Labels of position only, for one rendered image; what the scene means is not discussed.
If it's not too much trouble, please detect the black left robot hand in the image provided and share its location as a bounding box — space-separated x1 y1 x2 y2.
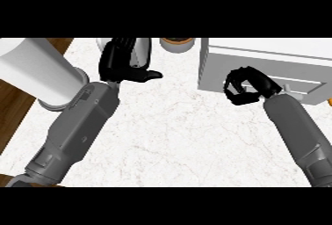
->
98 37 165 83

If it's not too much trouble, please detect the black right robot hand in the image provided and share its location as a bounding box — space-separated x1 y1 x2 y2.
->
222 66 284 106

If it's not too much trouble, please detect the white drawer cabinet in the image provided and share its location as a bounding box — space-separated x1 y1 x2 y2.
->
198 38 332 106

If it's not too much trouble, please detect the white pot with orange rim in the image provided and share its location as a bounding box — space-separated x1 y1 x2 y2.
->
158 38 198 54

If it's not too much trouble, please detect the white paper towel roll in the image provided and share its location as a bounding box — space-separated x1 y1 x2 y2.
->
0 38 92 111

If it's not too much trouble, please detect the white drawer front with handle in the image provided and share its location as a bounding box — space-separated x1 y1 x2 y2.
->
207 52 332 105

